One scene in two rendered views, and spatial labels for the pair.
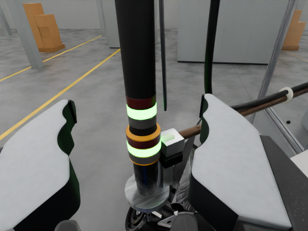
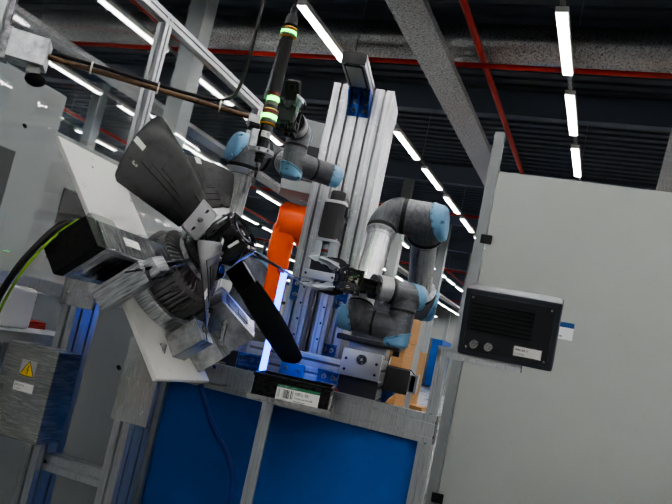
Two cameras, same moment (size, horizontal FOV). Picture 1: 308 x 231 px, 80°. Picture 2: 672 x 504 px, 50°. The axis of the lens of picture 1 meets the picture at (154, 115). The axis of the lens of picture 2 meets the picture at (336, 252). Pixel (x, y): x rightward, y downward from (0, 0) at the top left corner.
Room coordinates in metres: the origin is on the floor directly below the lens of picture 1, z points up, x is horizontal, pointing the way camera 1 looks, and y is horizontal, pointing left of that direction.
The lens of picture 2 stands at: (2.01, 0.62, 0.99)
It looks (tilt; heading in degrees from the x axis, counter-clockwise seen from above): 7 degrees up; 191
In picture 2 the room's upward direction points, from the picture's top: 12 degrees clockwise
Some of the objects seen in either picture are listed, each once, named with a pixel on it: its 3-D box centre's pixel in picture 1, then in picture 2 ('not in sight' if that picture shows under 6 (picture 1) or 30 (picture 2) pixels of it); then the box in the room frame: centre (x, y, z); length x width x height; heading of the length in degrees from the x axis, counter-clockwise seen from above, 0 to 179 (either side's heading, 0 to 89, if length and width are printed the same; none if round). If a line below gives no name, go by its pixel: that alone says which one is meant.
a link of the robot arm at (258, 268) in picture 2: not in sight; (250, 268); (-0.58, -0.18, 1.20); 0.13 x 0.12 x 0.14; 132
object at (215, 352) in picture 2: not in sight; (207, 350); (0.22, 0.01, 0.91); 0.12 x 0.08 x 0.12; 82
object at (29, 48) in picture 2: not in sight; (26, 50); (0.46, -0.55, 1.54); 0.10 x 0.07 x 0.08; 117
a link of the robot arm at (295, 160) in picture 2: not in sight; (297, 163); (-0.20, 0.01, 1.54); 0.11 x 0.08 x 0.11; 132
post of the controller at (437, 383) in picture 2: not in sight; (438, 380); (-0.10, 0.59, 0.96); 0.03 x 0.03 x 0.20; 82
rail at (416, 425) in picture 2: not in sight; (290, 394); (-0.16, 0.16, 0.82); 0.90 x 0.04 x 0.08; 82
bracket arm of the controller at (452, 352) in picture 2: not in sight; (479, 359); (-0.08, 0.69, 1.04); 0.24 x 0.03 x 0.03; 82
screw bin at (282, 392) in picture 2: not in sight; (293, 391); (0.01, 0.21, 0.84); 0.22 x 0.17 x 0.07; 96
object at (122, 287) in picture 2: not in sight; (128, 284); (0.52, -0.10, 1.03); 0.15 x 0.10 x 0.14; 82
